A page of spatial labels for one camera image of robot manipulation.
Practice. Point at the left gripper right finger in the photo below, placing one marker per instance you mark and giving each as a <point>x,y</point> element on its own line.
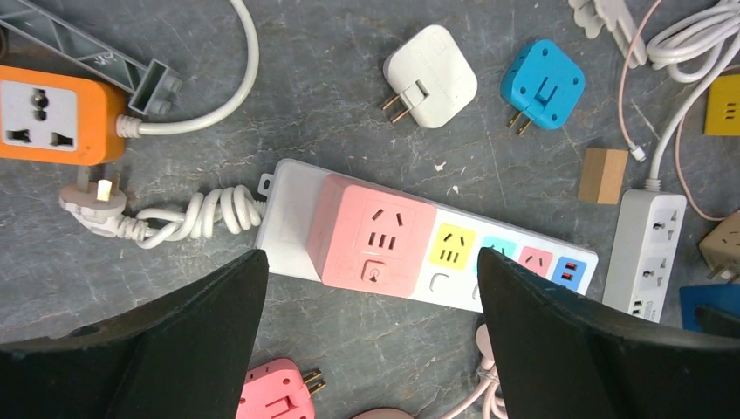
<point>562,355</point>

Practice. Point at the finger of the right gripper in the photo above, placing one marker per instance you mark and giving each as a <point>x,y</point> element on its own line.
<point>717,322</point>

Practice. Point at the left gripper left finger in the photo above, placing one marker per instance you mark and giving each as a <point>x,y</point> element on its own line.
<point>183,355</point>

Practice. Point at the blue cube adapter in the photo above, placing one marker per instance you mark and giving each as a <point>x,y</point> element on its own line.
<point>722,297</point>

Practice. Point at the beige dragon print plug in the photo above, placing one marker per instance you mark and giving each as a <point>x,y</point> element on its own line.
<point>720,250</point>

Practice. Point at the pink folding extension socket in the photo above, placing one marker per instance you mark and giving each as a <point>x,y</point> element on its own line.
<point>277,390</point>

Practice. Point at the long white power strip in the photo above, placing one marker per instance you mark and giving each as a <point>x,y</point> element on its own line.
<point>448,275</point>

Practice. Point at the pink white plug adapter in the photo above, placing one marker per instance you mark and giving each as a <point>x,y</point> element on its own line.
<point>369,238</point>

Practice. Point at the yellow cube adapter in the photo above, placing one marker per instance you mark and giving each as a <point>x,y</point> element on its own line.
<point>722,111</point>

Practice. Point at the light blue adapter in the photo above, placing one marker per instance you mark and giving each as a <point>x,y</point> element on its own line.
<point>543,84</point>

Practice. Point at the white folding adapter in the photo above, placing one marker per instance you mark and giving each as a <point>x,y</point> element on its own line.
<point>430,77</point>

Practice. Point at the round pink socket base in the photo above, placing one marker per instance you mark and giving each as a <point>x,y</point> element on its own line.
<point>383,413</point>

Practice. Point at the white plug under orange strip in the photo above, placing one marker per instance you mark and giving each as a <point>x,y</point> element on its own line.
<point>99,207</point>

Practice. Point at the small white power strip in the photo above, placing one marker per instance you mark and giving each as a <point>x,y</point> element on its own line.
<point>644,248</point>

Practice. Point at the small brown block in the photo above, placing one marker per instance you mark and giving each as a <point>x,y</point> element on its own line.
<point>602,175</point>

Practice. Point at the gray black flat tool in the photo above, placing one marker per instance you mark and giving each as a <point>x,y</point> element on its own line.
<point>151,87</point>

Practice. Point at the orange power strip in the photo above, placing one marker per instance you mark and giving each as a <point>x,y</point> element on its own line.
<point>54,118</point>

